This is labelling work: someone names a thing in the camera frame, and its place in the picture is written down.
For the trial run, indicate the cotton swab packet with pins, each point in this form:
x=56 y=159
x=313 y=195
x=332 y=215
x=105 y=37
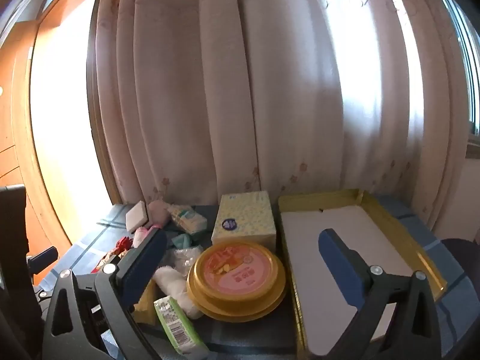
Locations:
x=187 y=219

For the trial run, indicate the window with metal frame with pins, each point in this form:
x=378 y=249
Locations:
x=468 y=63

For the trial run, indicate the brown packet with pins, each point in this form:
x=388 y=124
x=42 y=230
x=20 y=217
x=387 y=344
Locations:
x=148 y=307

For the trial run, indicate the pale floral curtain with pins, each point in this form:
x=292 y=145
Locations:
x=225 y=82

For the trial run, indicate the pink plush toy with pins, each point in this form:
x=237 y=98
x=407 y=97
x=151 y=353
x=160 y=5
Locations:
x=157 y=212

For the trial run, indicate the red pouch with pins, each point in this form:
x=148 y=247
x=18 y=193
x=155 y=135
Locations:
x=122 y=245

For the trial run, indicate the green tissue packet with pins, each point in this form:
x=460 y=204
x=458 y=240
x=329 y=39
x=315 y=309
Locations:
x=176 y=322

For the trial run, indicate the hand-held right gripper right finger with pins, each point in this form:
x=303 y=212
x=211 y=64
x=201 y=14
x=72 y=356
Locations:
x=337 y=266

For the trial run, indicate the clear plastic bag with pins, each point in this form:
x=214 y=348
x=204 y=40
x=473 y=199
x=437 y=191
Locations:
x=183 y=257

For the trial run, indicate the round gold container pink lid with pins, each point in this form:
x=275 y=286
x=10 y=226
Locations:
x=236 y=270

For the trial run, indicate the blue plaid tablecloth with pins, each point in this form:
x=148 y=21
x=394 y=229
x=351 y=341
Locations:
x=243 y=339

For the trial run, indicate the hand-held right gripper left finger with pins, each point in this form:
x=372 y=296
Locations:
x=144 y=266

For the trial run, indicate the white sponge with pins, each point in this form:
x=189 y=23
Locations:
x=137 y=215

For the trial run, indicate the wooden wardrobe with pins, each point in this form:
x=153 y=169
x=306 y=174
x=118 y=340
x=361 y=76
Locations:
x=18 y=101

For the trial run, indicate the pink white sock roll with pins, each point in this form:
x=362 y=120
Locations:
x=141 y=235

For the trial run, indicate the yellow floral tissue box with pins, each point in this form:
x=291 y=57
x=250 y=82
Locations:
x=243 y=213

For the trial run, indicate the gold cardboard tray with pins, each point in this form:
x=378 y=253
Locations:
x=330 y=240

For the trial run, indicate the white towel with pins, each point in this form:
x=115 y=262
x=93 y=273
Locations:
x=172 y=283

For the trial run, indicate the dark chair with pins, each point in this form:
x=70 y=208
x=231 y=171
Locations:
x=463 y=251

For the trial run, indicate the teal cloth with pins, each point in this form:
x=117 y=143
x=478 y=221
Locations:
x=182 y=240

